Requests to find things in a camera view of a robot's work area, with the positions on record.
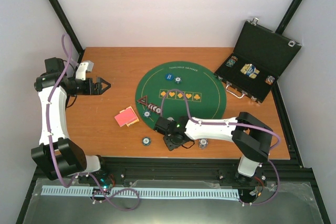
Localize light blue cable duct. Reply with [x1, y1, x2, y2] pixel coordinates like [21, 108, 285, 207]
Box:
[40, 185, 239, 201]

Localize chips in case left slot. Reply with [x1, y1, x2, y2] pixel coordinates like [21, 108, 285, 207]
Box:
[225, 56, 238, 67]

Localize red-backed playing card deck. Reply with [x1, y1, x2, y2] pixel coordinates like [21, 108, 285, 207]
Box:
[114, 107, 137, 127]

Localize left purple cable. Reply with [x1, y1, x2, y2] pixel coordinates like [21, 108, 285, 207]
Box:
[48, 34, 141, 211]

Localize light blue poker chip stack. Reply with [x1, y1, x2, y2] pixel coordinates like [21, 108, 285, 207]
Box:
[198, 138, 208, 150]

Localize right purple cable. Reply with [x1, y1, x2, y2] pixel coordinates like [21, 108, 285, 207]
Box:
[160, 89, 281, 207]

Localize blue card deck in case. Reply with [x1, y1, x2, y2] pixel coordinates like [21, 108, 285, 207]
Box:
[240, 63, 260, 79]

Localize blue small blind button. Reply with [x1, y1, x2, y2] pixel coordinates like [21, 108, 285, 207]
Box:
[165, 73, 174, 81]

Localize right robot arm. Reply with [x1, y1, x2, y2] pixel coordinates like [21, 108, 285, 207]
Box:
[154, 112, 276, 178]

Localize chips in case slot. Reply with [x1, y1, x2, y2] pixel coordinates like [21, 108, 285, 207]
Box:
[225, 56, 238, 67]
[265, 76, 275, 86]

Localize black poker case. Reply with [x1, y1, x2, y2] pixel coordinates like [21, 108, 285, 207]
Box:
[214, 18, 302, 103]

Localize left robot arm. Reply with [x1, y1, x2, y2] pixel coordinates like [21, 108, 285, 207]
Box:
[31, 57, 111, 184]

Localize purple cable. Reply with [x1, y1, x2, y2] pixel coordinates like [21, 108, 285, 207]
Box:
[160, 89, 281, 207]
[48, 34, 141, 211]

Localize yellow playing card box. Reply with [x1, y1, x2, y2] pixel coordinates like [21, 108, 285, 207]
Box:
[119, 106, 139, 127]

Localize black triangular all-in marker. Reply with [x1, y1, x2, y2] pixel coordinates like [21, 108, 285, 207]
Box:
[137, 95, 148, 106]

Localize black aluminium frame rail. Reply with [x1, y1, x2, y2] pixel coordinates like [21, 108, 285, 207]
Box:
[34, 155, 314, 190]

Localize round green poker mat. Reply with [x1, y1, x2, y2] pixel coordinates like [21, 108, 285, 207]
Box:
[135, 61, 227, 129]

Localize spread black red chips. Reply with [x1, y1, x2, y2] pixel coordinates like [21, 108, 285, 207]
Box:
[147, 103, 161, 115]

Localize chips in case right slot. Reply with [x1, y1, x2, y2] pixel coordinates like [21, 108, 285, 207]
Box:
[265, 76, 275, 86]

